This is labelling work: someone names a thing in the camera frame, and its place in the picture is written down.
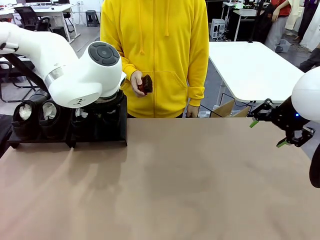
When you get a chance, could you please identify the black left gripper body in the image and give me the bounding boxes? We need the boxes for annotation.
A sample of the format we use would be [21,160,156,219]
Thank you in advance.
[95,99,124,121]

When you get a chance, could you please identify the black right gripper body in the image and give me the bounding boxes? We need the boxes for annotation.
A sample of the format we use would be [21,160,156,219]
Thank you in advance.
[268,100,299,134]

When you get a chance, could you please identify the brown shoe brush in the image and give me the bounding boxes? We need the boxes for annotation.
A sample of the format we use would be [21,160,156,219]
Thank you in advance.
[138,74,154,96]

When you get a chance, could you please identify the person's left forearm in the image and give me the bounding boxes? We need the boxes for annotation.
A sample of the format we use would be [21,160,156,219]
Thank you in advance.
[187,74,210,107]

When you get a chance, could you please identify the person's right forearm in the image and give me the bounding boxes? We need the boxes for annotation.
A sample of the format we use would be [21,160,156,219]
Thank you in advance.
[121,56,141,83]

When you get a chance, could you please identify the black metal shoe stand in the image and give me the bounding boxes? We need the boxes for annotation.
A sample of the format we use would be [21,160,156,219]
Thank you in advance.
[7,94,76,150]
[70,94,129,149]

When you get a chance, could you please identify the person's right hand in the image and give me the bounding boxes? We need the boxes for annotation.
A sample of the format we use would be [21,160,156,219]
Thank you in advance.
[130,70,146,98]

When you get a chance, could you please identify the person's left hand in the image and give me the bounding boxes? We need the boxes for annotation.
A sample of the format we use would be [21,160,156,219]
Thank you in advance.
[186,104,200,119]

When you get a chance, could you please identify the cardboard box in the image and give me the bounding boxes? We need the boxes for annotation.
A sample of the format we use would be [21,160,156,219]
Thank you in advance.
[212,98,251,119]

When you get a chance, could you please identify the white table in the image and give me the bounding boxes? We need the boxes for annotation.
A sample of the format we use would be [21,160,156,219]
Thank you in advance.
[208,41,305,106]

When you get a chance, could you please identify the seated person in dark clothes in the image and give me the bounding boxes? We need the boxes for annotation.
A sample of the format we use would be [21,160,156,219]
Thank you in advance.
[298,47,320,73]

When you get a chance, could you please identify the grey plastic bin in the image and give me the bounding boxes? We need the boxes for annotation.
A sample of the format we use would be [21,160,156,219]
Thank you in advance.
[274,38,292,53]

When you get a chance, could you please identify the person's black trousers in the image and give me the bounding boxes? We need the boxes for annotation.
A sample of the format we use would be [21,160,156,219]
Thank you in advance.
[127,113,185,119]

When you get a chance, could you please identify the person's yellow hoodie torso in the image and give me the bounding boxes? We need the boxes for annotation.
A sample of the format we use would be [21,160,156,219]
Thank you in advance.
[99,0,210,119]

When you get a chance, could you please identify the black pole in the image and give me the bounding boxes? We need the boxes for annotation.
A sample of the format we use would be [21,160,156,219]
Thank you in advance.
[247,0,262,44]

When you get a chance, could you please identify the black hanging apron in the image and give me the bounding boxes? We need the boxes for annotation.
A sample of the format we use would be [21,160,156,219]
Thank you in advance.
[257,3,276,43]

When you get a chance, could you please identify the white hanging garment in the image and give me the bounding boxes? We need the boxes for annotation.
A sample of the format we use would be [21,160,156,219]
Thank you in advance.
[299,9,320,52]

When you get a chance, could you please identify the black computer tower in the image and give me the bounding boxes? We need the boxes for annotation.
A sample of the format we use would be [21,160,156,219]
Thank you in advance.
[52,26,68,41]

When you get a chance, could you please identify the black stool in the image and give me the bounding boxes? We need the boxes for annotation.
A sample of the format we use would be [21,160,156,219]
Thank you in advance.
[86,9,99,28]

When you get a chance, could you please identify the white computer case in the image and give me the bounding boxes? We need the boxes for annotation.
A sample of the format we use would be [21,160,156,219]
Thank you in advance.
[211,18,227,40]

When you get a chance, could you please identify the black hanging garment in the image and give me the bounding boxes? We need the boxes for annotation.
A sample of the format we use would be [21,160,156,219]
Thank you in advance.
[298,0,316,43]

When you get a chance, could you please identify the cream hanging garment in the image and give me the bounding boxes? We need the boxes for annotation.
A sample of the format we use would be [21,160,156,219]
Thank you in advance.
[284,0,306,31]

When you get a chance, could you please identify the mannequin in red shirt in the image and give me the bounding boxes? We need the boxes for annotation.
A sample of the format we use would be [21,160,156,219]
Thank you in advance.
[264,0,292,52]

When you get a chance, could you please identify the black cantilever chair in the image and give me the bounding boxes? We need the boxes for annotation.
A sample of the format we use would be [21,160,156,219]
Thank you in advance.
[0,61,41,104]

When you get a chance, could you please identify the white office desk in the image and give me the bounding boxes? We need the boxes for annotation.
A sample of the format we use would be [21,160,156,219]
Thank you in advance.
[0,3,76,43]

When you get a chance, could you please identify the black office chair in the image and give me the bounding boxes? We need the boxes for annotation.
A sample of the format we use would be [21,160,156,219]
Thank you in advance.
[13,6,52,32]

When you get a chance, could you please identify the right arm's black cable conduit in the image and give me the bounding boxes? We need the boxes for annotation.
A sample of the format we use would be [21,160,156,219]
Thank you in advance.
[308,143,320,189]

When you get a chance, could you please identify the arm's black cable conduit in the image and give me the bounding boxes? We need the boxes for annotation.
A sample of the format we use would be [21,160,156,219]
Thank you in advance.
[308,143,320,189]
[4,52,52,101]

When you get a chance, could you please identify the black wire frame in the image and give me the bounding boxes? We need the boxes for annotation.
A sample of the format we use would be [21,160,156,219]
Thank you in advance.
[198,92,236,118]

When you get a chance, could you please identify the left arm's black cable conduit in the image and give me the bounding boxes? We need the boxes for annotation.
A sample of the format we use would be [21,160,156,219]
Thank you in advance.
[4,52,52,101]

